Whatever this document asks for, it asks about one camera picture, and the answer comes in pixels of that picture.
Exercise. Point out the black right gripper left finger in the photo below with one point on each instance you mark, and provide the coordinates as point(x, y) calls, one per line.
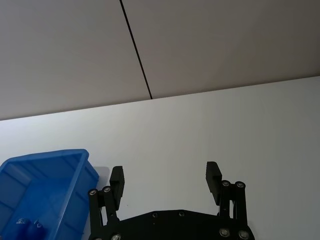
point(117, 185)

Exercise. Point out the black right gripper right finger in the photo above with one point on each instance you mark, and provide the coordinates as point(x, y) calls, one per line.
point(213, 185)

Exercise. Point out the blue plastic storage bin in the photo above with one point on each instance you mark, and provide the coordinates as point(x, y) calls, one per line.
point(50, 190)

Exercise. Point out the small blue part in bin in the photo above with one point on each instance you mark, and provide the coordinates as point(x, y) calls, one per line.
point(28, 228)

